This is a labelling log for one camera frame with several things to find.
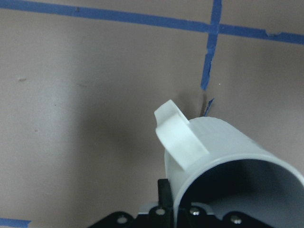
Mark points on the white mug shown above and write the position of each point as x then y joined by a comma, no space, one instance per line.
209,161

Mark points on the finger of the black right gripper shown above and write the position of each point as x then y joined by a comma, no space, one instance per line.
183,218

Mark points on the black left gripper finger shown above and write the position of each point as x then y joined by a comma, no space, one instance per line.
165,198

